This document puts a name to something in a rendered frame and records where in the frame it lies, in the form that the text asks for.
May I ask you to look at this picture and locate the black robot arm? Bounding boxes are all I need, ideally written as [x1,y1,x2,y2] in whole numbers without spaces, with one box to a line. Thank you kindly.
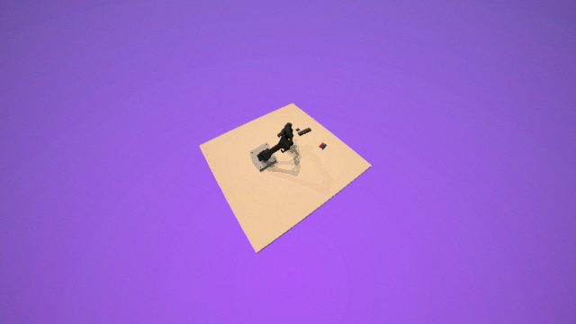
[257,122,294,162]

